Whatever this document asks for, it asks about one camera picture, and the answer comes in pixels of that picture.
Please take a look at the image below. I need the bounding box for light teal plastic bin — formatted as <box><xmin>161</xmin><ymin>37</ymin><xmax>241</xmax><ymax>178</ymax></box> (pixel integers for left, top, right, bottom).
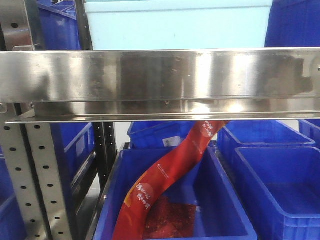
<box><xmin>84</xmin><ymin>0</ymin><xmax>273</xmax><ymax>51</ymax></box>

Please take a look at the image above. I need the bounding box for black perforated shelf upright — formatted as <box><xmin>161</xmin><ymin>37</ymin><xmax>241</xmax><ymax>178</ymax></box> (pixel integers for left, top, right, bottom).
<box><xmin>75</xmin><ymin>0</ymin><xmax>117</xmax><ymax>189</ymax></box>

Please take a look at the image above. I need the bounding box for blue bin shelf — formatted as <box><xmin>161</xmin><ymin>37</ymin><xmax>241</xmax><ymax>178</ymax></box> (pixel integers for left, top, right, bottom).
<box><xmin>51</xmin><ymin>122</ymin><xmax>97</xmax><ymax>186</ymax></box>
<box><xmin>37</xmin><ymin>0</ymin><xmax>81</xmax><ymax>51</ymax></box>
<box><xmin>265</xmin><ymin>0</ymin><xmax>320</xmax><ymax>48</ymax></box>

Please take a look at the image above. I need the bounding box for blue bin upper left shelf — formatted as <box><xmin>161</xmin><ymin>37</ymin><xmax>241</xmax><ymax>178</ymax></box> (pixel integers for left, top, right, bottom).
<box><xmin>37</xmin><ymin>0</ymin><xmax>81</xmax><ymax>51</ymax></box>

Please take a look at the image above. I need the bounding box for perforated steel shelf upright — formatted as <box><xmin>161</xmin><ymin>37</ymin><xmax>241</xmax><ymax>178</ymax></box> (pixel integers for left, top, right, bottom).
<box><xmin>0</xmin><ymin>0</ymin><xmax>79</xmax><ymax>240</ymax></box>

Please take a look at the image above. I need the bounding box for blue bin upper right shelf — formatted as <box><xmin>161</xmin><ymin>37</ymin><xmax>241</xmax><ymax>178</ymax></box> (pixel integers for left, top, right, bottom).
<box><xmin>265</xmin><ymin>0</ymin><xmax>320</xmax><ymax>48</ymax></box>

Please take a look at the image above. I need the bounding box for blue bin middle rear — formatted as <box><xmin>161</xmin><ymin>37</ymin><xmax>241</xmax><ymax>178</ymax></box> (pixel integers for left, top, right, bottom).
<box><xmin>127</xmin><ymin>120</ymin><xmax>220</xmax><ymax>149</ymax></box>

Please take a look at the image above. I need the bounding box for blue bin right rear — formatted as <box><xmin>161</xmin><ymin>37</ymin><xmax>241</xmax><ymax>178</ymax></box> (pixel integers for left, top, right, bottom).
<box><xmin>216</xmin><ymin>120</ymin><xmax>316</xmax><ymax>163</ymax></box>

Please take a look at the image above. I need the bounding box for red snack bag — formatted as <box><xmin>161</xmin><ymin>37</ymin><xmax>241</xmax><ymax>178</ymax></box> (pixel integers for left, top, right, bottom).
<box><xmin>112</xmin><ymin>120</ymin><xmax>228</xmax><ymax>240</ymax></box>

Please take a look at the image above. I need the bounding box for blue bin with red bag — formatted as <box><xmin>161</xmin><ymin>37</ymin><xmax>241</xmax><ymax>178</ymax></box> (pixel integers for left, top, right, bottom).
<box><xmin>93</xmin><ymin>146</ymin><xmax>258</xmax><ymax>240</ymax></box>

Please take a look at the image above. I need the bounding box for blue bin right front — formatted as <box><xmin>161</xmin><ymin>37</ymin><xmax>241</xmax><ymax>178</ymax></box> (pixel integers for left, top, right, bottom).
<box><xmin>233</xmin><ymin>147</ymin><xmax>320</xmax><ymax>240</ymax></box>

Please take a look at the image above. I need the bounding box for right shelf steel front rail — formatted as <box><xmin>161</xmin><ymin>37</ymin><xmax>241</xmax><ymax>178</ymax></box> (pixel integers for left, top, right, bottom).
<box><xmin>0</xmin><ymin>47</ymin><xmax>320</xmax><ymax>123</ymax></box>

